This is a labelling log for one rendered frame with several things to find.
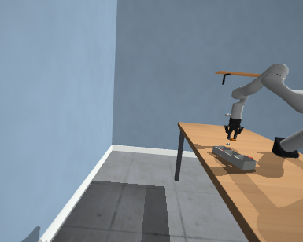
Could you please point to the white three-compartment bin rack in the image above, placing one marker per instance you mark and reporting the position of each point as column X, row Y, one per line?
column 241, row 161

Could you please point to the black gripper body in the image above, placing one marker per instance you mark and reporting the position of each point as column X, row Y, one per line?
column 233, row 122

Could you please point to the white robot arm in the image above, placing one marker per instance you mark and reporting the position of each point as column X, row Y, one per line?
column 272, row 79

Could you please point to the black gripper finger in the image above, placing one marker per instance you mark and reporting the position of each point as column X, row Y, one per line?
column 228, row 131
column 238, row 130

